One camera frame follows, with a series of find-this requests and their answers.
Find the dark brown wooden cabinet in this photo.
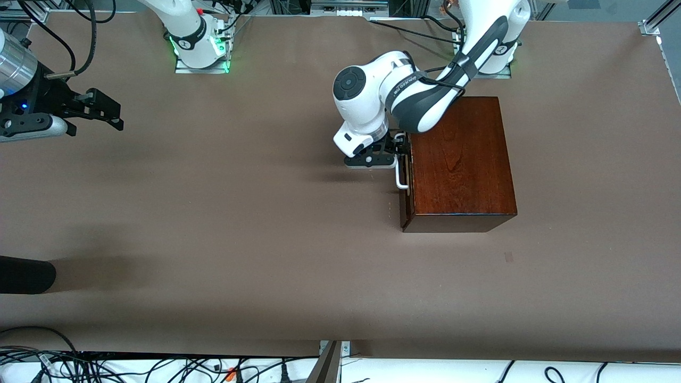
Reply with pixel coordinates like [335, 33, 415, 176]
[399, 96, 518, 234]

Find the white power strip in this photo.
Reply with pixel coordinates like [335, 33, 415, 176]
[310, 0, 390, 18]

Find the black cylindrical object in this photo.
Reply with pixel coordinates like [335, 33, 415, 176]
[0, 255, 57, 295]

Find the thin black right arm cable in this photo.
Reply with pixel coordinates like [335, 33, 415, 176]
[19, 0, 78, 74]

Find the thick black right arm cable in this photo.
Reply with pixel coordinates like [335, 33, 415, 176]
[47, 0, 117, 80]

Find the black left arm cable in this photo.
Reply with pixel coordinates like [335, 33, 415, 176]
[403, 51, 471, 102]

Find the aluminium frame profile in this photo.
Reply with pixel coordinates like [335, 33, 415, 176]
[638, 0, 674, 37]
[0, 6, 51, 23]

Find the long black table cable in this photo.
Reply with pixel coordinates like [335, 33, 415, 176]
[369, 19, 461, 46]

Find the short black table cable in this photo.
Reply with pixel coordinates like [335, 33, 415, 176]
[423, 15, 461, 34]

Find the looped black cable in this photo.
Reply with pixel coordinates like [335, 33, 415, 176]
[0, 326, 80, 354]

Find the aluminium post with bracket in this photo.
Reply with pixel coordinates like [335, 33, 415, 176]
[308, 340, 351, 383]

